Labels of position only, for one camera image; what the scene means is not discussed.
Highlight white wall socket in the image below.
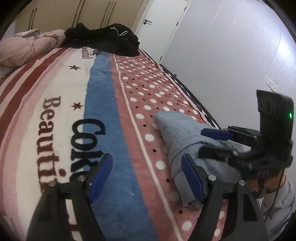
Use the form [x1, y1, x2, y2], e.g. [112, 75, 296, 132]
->
[266, 78, 278, 92]

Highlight grey star-print sleeve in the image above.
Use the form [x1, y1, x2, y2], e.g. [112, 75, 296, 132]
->
[261, 180, 295, 240]

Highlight grey-blue fleece pants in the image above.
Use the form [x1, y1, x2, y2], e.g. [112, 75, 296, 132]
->
[154, 111, 243, 210]

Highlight black clothes pile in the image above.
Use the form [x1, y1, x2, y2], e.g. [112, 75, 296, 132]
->
[61, 23, 140, 57]

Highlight white bedroom door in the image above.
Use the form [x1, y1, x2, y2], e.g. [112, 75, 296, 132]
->
[137, 1, 191, 63]

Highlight pink ribbed duvet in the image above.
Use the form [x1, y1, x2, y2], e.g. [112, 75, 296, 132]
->
[1, 29, 66, 78]

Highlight beige wooden wardrobe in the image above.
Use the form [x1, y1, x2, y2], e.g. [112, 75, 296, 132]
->
[14, 0, 149, 34]

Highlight black cable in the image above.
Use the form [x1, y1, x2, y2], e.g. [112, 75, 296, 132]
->
[263, 165, 286, 223]

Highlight black tracker camera box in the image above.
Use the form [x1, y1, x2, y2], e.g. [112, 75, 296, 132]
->
[256, 90, 294, 143]

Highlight striped dotted bed blanket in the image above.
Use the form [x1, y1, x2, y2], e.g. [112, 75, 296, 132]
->
[1, 47, 211, 240]

